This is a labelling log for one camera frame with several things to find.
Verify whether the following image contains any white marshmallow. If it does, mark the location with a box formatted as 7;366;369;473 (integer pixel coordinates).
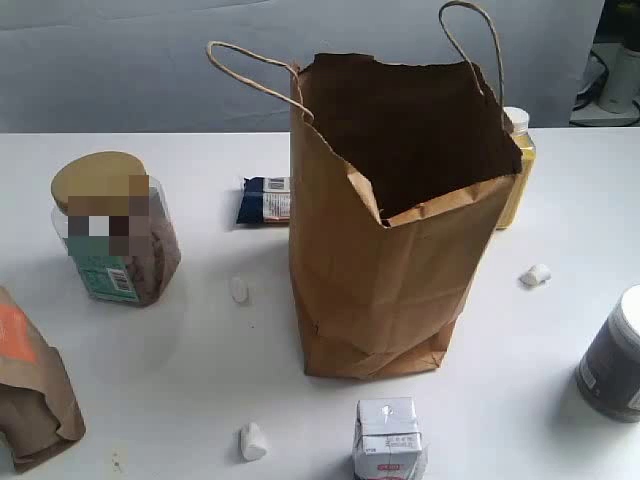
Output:
229;276;249;305
519;263;552;288
239;422;268;462

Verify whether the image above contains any brown paper shopping bag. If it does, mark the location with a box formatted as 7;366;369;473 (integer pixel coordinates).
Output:
206;0;524;382

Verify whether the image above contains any white marshmallow front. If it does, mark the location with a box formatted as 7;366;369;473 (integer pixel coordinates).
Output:
239;422;268;462

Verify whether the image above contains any dark blue snack packet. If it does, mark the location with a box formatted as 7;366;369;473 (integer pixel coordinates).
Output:
236;177;291;225

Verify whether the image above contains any clear jar of almonds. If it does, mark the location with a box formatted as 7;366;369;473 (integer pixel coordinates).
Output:
50;151;181;307

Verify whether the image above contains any grey white milk carton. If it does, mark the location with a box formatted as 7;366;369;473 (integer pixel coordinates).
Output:
352;397;427;479

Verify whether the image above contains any yellow bottle with white cap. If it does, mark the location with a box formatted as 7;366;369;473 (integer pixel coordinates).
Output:
494;106;537;231

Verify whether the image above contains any dark grey canister white lid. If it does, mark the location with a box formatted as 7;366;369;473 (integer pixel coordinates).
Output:
575;285;639;423

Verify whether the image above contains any white stand in background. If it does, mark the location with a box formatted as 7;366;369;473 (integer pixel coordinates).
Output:
569;43;639;127

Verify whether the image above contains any brown kraft pouch orange label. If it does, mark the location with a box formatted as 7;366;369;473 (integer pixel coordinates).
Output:
1;289;86;474

